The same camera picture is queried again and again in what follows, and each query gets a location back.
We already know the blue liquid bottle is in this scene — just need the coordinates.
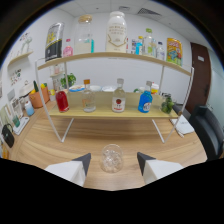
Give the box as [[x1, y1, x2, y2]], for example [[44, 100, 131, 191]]
[[137, 80, 154, 114]]

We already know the clear bottle with orange cap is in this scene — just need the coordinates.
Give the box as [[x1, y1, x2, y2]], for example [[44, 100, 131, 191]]
[[81, 78, 97, 113]]

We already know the white milk bottle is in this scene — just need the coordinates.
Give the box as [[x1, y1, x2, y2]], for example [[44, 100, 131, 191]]
[[105, 10, 129, 54]]

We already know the white tray with green cup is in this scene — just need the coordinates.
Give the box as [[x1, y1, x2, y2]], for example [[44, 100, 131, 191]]
[[12, 115, 31, 136]]

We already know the white notebook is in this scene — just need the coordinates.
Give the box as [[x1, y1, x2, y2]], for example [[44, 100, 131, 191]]
[[169, 114, 195, 138]]

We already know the black sofa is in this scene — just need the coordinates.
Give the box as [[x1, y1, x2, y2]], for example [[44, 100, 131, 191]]
[[188, 105, 224, 161]]

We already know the red liquid bottle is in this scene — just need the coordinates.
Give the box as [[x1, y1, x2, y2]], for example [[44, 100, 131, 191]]
[[55, 89, 70, 114]]

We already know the black bag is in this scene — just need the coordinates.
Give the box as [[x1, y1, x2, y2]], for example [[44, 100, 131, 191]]
[[0, 123, 16, 149]]

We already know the clear bottle with red label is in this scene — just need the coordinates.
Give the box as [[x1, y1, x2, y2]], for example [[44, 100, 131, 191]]
[[111, 78, 127, 114]]

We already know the orange pot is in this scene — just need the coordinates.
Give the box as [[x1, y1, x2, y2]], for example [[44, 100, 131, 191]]
[[28, 87, 51, 110]]

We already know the blue rimmed plate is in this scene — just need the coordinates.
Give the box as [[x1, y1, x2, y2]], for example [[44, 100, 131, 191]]
[[68, 84, 86, 93]]

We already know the white bowl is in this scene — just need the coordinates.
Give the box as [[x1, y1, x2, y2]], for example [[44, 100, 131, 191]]
[[101, 85, 118, 93]]

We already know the green potted plant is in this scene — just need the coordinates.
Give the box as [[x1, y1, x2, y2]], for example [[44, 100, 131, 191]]
[[60, 73, 77, 90]]

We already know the brown door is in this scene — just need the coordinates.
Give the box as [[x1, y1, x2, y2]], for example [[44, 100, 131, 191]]
[[185, 41, 212, 115]]

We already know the yellow snack canister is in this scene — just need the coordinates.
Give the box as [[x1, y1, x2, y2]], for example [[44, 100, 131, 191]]
[[166, 37, 184, 67]]

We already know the small pink bottle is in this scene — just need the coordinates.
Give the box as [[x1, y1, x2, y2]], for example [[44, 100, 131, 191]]
[[62, 38, 74, 58]]

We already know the clear bottle with green cap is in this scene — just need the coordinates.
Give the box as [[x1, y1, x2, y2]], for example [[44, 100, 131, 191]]
[[142, 28, 156, 58]]

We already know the large black yellow can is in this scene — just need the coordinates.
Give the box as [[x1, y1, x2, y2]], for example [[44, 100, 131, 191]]
[[44, 22, 65, 63]]

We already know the white frame wooden shelf rack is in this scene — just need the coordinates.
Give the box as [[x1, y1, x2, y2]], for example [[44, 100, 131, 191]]
[[34, 51, 195, 144]]

